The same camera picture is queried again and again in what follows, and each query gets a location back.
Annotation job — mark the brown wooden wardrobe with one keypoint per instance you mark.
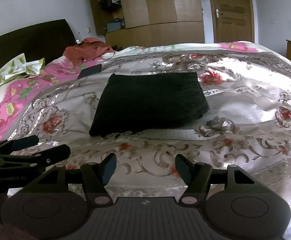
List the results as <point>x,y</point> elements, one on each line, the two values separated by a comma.
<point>150,22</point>

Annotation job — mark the dark wooden headboard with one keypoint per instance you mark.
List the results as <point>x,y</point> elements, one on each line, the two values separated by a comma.
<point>46,40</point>

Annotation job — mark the brown wooden door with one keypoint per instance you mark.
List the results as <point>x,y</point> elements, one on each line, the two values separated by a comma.
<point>233,20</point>

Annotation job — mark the black phone on bed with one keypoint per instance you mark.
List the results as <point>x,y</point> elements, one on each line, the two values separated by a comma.
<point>90,71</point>

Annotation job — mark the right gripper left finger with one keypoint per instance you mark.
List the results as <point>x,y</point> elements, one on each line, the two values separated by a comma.
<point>95,177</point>

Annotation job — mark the orange red cloth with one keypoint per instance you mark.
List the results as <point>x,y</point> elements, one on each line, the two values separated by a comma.
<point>87,50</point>

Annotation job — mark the grey box in wardrobe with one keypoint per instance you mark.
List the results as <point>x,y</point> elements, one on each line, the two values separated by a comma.
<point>116,24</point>

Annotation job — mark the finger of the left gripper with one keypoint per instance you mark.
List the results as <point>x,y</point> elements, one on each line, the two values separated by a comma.
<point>41,159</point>
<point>18,144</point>

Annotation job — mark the pink floral bed sheet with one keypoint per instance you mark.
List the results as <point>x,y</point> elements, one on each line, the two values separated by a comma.
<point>16,94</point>

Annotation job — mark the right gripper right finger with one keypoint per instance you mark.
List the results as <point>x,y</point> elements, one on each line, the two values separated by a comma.
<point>196,177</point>

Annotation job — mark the black pants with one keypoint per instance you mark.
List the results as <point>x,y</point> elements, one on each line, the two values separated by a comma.
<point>159,101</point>

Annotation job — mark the green patterned pillow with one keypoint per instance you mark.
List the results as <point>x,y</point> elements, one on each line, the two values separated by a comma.
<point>18,68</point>

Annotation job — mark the floral satin bedspread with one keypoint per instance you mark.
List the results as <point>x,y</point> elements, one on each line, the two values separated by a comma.
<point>221,107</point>

